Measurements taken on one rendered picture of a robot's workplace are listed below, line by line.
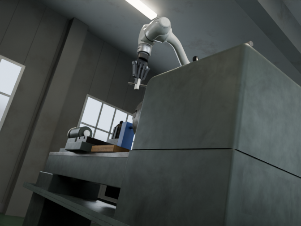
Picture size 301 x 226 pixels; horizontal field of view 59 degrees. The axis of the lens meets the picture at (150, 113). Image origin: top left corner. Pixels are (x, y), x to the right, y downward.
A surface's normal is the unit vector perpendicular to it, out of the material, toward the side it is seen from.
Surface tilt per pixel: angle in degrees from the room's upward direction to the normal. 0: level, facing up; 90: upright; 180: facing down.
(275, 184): 90
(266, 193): 90
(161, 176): 90
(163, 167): 90
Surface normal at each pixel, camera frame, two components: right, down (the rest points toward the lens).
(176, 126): -0.78, -0.34
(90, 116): 0.66, -0.09
